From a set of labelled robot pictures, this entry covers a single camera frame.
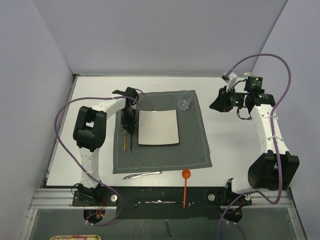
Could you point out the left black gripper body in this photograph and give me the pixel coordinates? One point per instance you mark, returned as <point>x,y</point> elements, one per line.
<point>128,117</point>

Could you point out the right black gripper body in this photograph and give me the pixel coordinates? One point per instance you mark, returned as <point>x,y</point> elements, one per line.
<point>236,99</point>

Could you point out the dark handled silver fork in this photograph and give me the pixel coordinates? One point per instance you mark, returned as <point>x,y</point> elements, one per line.
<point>131,141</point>

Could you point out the gold fork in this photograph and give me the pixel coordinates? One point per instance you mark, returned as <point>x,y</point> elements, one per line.
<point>125,140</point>

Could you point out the white square plate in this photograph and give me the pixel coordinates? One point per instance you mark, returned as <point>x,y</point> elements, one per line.
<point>158,128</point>

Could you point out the clear plastic cup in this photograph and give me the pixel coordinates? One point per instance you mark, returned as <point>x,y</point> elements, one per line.
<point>184,98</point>

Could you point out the dark grey cloth placemat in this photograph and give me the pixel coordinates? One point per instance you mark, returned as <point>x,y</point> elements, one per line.
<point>192,151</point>

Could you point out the silver table knife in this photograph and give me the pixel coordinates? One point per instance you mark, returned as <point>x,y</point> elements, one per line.
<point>138,175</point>

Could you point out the orange plastic spoon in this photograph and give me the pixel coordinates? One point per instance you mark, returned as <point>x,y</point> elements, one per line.
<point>186,174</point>

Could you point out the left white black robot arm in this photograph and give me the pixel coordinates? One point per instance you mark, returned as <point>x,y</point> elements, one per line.
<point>90,133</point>

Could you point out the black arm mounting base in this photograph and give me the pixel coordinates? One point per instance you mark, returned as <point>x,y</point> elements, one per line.
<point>155,203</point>

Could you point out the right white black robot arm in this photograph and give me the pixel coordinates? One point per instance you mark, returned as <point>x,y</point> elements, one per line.
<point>275,168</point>

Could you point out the floral tray edge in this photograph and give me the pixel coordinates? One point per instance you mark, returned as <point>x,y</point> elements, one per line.
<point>77,237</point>

